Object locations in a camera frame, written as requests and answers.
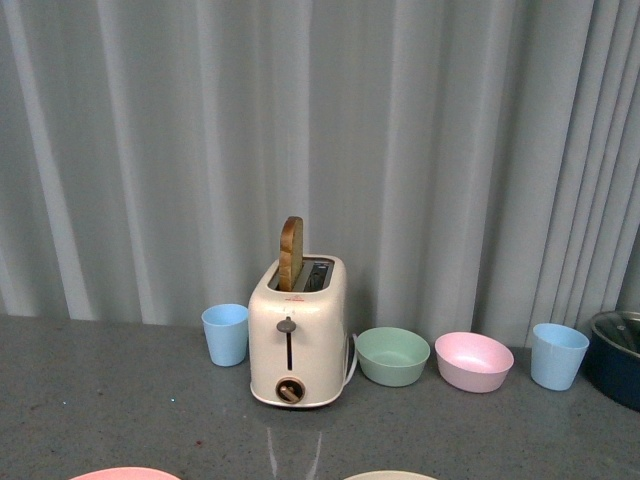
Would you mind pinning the pink plastic plate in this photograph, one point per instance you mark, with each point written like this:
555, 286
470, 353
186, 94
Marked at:
127, 473

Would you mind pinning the brown bread slice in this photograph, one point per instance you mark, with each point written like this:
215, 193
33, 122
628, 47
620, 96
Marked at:
291, 253

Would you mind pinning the cream two-slot toaster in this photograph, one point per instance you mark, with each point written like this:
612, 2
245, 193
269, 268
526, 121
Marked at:
299, 341

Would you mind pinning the light blue plastic cup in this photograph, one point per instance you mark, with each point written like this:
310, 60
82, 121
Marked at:
226, 331

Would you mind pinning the green plastic bowl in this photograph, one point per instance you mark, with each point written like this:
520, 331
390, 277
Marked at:
392, 357

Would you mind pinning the grey pleated curtain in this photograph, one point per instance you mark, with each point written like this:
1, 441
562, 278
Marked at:
475, 164

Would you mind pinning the pink plastic bowl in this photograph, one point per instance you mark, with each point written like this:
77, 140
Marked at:
472, 362

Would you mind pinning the beige plastic plate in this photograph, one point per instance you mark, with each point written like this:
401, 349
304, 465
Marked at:
389, 475

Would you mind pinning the glass pot lid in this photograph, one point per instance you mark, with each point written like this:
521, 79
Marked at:
619, 329

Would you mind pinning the dark blue pot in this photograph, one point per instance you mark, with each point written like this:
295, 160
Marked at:
612, 372

